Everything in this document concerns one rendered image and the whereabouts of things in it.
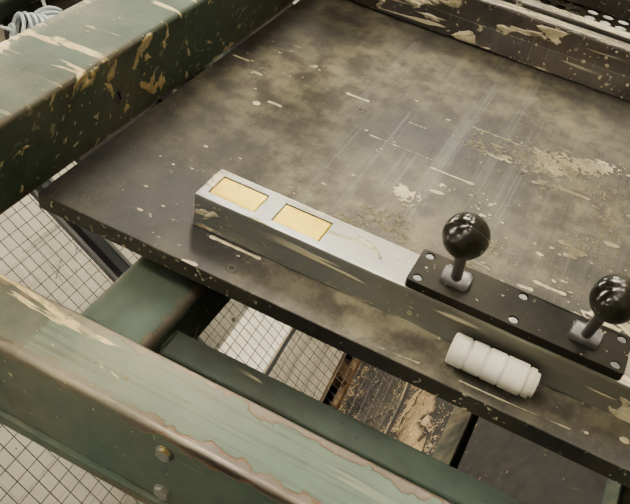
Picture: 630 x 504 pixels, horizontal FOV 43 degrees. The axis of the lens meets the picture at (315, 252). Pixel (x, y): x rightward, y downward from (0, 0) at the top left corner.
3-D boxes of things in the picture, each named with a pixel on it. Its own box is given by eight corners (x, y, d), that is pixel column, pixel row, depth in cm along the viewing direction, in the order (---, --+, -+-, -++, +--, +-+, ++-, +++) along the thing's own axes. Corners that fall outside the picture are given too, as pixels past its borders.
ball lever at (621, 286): (594, 367, 70) (639, 324, 58) (552, 349, 71) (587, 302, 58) (610, 329, 71) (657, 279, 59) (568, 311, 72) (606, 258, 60)
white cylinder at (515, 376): (440, 368, 71) (526, 408, 69) (449, 346, 69) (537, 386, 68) (451, 347, 73) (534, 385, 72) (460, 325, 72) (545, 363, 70)
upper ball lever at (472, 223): (465, 310, 73) (481, 257, 60) (427, 293, 74) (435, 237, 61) (482, 274, 74) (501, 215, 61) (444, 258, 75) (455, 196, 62)
